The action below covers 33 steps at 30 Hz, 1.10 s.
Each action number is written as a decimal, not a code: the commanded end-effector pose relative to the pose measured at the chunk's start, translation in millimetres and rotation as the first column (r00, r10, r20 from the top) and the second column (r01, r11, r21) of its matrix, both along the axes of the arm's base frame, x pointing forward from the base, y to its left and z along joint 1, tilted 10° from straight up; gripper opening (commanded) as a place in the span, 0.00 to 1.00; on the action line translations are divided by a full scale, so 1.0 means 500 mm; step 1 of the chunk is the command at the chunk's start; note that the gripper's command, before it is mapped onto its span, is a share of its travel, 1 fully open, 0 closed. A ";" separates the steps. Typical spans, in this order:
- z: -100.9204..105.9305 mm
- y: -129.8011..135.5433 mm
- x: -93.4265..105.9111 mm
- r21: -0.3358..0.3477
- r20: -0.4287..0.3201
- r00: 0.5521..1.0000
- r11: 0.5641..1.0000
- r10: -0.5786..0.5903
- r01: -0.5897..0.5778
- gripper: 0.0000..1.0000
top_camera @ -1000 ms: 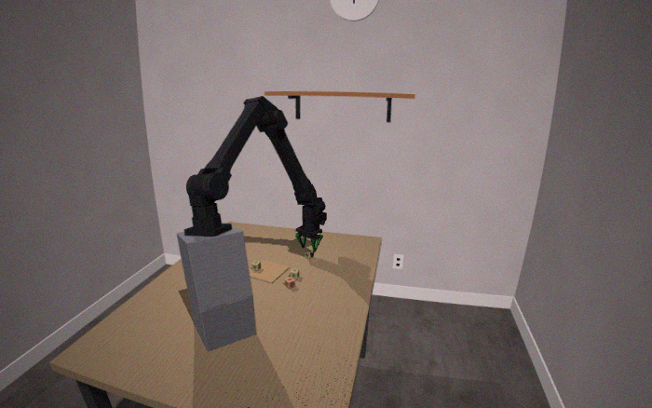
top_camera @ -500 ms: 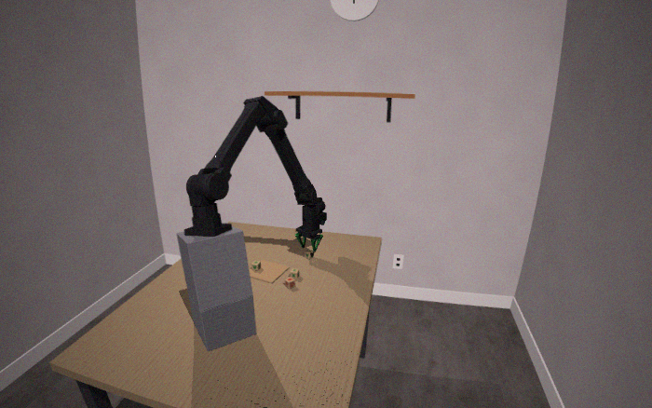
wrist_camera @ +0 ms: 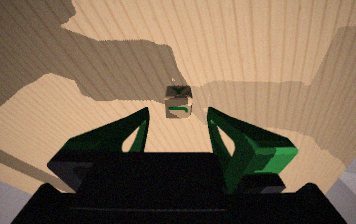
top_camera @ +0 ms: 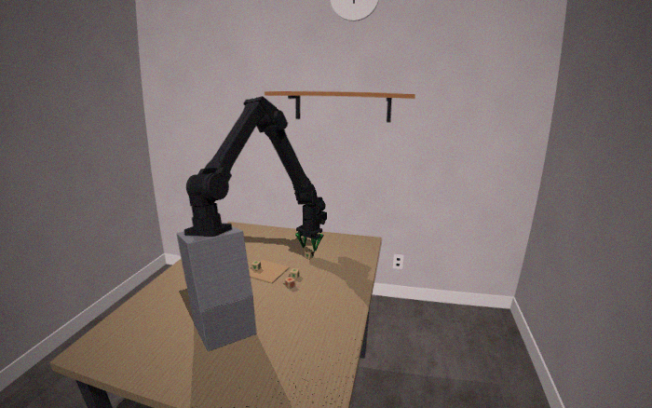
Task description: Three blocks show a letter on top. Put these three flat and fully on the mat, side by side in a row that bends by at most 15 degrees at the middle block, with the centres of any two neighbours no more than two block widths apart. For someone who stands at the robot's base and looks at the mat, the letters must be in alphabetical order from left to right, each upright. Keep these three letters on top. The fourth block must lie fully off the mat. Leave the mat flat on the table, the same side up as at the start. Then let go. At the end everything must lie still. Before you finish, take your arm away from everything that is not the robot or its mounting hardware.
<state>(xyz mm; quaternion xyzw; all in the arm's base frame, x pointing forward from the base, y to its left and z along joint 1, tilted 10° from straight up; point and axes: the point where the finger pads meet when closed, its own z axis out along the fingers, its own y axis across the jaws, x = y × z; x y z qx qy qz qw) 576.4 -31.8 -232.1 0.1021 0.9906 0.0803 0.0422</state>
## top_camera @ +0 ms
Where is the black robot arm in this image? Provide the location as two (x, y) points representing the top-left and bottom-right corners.
(184, 96), (327, 237)

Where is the tan flat mat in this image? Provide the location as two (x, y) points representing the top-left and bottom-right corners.
(249, 260), (290, 283)

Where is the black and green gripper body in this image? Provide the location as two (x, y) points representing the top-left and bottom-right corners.
(296, 218), (322, 239)

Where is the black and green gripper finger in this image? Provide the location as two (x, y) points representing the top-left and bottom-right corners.
(295, 232), (306, 248)
(311, 234), (323, 252)

